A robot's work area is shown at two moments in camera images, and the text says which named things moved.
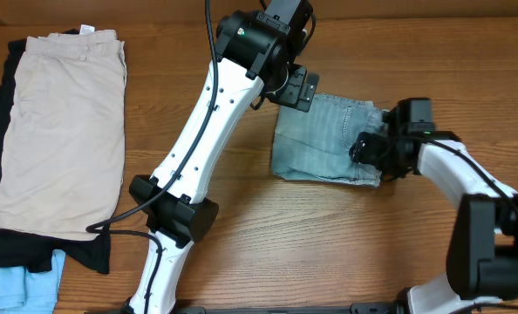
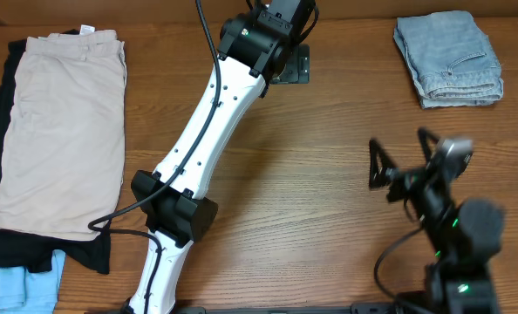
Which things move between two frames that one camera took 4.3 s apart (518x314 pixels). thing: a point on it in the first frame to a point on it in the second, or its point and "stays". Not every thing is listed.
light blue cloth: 16,290 stays
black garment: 4,249 stays
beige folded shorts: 62,170 stays
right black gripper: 365,153 to 405,176
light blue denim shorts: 315,146 to 449,59
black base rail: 357,309 stays
